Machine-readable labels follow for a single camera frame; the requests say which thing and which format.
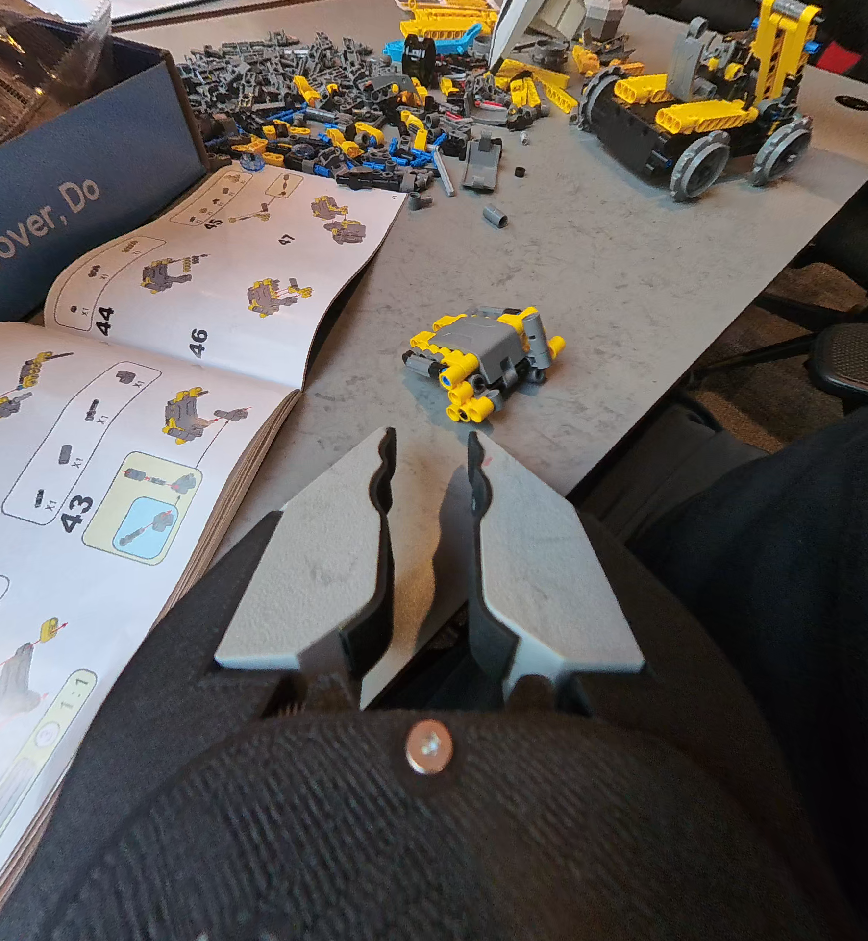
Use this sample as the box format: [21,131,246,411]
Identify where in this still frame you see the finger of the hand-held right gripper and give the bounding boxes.
[529,0,589,39]
[487,0,536,69]

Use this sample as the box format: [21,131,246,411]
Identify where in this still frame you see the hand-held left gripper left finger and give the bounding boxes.
[213,428,398,681]

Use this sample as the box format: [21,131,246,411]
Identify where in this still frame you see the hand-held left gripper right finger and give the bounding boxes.
[468,431,648,683]

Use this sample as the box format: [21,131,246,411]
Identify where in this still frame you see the pile of building bricks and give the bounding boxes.
[180,29,637,199]

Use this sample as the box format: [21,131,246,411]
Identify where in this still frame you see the small yellow grey brick assembly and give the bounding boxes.
[402,307,566,423]

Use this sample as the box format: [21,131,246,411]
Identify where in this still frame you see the grey desk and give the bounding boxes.
[114,0,868,710]

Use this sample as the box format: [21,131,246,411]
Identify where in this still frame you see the light grey battery box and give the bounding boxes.
[583,0,626,38]

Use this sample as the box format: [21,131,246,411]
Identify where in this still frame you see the long yellow brick panel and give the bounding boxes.
[412,0,497,22]
[400,18,482,39]

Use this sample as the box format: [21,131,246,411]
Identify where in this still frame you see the black toy tyre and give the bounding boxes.
[403,33,442,78]

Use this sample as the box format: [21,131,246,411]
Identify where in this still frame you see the grey curved panel piece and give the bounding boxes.
[462,132,506,194]

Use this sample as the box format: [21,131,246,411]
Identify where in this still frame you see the yellow black brick vehicle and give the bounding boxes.
[577,0,824,203]

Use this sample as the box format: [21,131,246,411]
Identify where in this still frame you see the person's dark sweater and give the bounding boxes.
[625,397,868,941]

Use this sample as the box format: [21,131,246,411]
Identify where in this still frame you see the open instruction booklet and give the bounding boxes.
[0,165,409,935]

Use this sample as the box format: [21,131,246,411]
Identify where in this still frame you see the red object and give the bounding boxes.
[809,40,868,82]

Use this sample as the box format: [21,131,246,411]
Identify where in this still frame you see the black office chair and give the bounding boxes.
[687,147,868,420]

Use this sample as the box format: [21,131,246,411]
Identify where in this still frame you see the dark blue cardboard box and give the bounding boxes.
[0,29,210,335]

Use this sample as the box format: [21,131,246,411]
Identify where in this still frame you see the crumpled clear plastic bags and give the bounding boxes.
[0,0,122,159]

